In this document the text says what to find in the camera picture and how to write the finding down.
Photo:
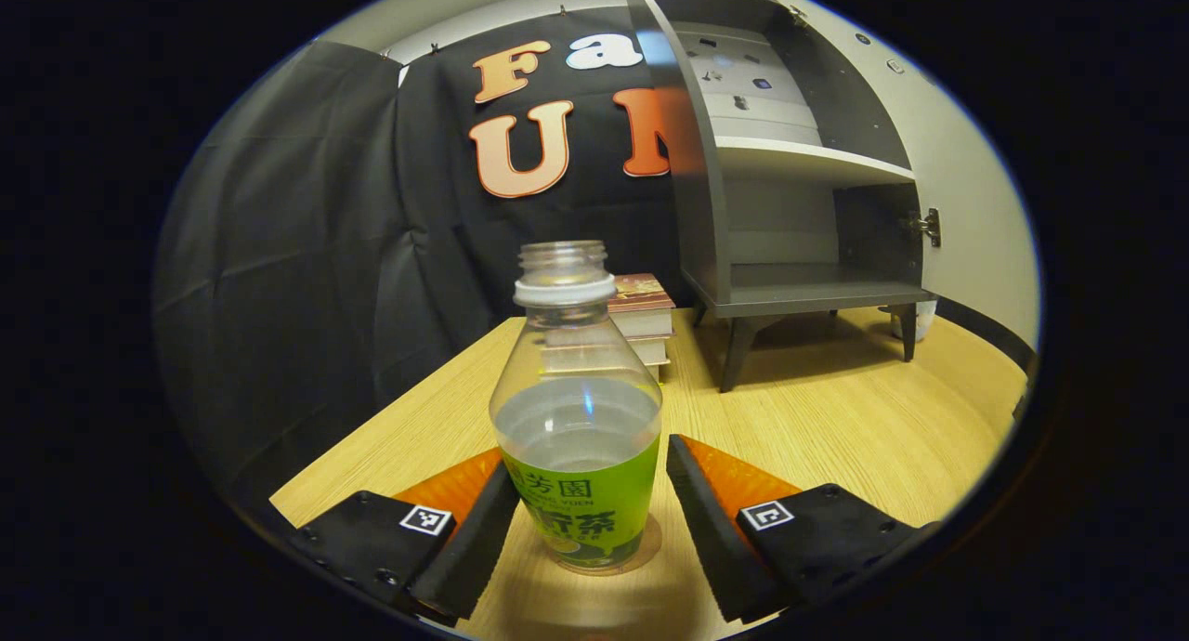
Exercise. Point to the black backdrop cloth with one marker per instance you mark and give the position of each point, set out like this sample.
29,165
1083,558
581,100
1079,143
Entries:
307,251

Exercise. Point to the grey cabinet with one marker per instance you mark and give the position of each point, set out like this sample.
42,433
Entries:
697,214

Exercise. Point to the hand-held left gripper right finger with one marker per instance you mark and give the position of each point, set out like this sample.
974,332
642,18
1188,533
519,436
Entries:
715,548

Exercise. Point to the white round ceramic jar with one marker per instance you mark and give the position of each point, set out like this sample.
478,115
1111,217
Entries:
921,320

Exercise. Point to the row of black cloth clips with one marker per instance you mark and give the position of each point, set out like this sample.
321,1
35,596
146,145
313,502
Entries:
434,46

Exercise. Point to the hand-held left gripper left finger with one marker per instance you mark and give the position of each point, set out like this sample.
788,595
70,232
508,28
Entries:
469,548

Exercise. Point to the green label plastic bottle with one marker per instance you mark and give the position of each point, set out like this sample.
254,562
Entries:
576,502

